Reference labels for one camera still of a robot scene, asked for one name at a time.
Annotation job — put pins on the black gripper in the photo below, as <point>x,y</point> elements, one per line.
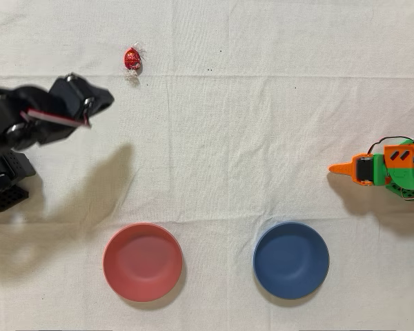
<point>97,96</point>

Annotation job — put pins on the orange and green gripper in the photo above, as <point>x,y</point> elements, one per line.
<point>365,167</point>

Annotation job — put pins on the red candy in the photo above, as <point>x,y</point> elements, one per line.
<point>131,58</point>

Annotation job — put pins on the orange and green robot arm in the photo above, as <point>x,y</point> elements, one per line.
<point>402,174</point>

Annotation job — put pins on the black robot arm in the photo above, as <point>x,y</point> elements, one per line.
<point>0,120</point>

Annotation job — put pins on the blue bowl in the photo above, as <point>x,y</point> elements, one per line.
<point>291,260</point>

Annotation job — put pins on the red bowl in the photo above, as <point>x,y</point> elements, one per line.
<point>143,262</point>

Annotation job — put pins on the white tablecloth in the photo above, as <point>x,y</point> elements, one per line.
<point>207,138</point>

